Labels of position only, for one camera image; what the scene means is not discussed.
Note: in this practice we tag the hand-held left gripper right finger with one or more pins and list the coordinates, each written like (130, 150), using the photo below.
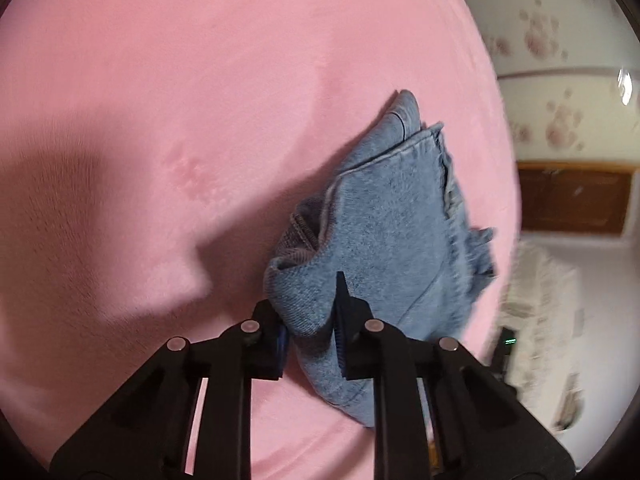
(357, 345)

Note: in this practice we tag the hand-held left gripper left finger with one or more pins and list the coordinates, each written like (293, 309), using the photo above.
(270, 345)

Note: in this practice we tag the blue denim jacket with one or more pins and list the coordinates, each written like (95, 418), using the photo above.
(390, 240)

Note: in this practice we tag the dark wooden door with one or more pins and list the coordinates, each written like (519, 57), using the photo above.
(575, 200)

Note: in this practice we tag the pink bed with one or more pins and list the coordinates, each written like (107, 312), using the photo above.
(150, 110)

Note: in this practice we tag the floral wardrobe doors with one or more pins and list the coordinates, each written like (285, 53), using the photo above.
(550, 60)

